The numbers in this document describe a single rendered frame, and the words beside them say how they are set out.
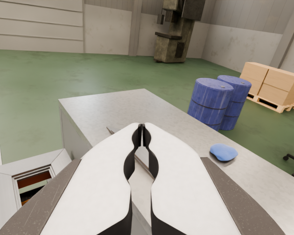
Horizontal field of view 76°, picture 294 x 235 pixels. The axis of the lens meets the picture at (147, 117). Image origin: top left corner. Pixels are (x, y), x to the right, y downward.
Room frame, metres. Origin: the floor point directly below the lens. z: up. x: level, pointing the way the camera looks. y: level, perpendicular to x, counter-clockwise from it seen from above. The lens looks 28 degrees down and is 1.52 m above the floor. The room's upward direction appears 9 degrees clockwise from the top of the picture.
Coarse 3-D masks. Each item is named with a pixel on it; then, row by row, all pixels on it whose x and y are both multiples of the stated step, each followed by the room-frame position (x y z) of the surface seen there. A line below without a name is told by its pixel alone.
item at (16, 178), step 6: (36, 168) 0.62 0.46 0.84; (42, 168) 0.63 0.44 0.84; (48, 168) 0.64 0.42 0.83; (18, 174) 0.57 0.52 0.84; (24, 174) 0.58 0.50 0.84; (30, 174) 0.59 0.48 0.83; (36, 174) 0.60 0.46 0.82; (54, 174) 0.61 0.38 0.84; (12, 180) 0.54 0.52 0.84; (18, 180) 0.56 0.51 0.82; (18, 192) 0.50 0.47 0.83; (18, 198) 0.47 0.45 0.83; (18, 204) 0.44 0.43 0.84
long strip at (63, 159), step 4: (64, 148) 0.78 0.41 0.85; (64, 152) 0.75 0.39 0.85; (60, 156) 0.72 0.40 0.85; (64, 156) 0.72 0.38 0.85; (68, 156) 0.72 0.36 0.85; (56, 160) 0.68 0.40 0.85; (60, 160) 0.69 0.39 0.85; (64, 160) 0.69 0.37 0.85; (68, 160) 0.69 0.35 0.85; (52, 164) 0.65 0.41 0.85; (56, 164) 0.66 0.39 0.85; (60, 164) 0.66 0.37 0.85; (64, 164) 0.67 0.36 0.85; (56, 168) 0.63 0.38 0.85; (60, 168) 0.64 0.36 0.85; (56, 172) 0.61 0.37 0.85
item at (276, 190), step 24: (96, 96) 1.06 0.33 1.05; (120, 96) 1.12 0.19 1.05; (144, 96) 1.18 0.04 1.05; (72, 120) 0.76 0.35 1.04; (96, 120) 0.78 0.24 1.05; (120, 120) 0.81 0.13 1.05; (144, 120) 0.85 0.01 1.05; (168, 120) 0.89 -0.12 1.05; (192, 120) 0.93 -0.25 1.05; (96, 144) 0.60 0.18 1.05; (192, 144) 0.70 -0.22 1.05; (240, 168) 0.58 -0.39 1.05; (264, 168) 0.61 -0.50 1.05; (144, 192) 0.40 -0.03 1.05; (264, 192) 0.48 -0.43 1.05; (288, 192) 0.50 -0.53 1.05; (144, 216) 0.32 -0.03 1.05; (288, 216) 0.39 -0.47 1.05
